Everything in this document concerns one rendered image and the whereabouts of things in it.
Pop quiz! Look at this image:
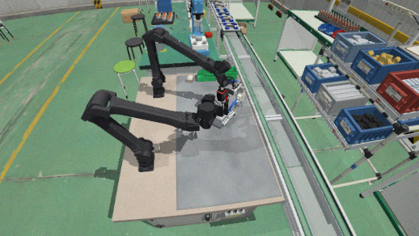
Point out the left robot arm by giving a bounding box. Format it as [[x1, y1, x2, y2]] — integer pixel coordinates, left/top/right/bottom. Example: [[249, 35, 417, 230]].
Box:
[[142, 27, 231, 98]]

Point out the green-topped workbench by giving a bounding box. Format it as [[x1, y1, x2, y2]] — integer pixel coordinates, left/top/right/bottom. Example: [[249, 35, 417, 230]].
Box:
[[139, 0, 221, 77]]

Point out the grey bench mat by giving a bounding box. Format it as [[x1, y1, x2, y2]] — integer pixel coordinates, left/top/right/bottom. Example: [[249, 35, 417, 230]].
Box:
[[176, 74, 281, 210]]

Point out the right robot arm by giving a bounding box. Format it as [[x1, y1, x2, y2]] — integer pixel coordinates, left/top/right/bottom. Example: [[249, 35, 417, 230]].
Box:
[[81, 90, 219, 172]]

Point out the green round stool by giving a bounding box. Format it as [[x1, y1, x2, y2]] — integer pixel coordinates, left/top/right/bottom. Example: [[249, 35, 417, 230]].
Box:
[[113, 60, 140, 98]]

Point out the green plastic bin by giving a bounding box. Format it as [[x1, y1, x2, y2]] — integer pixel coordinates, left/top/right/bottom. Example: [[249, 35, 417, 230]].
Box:
[[225, 66, 238, 79], [197, 69, 216, 82]]

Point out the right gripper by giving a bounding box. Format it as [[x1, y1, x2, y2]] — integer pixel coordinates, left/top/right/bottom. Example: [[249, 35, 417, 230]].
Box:
[[201, 99, 229, 116]]

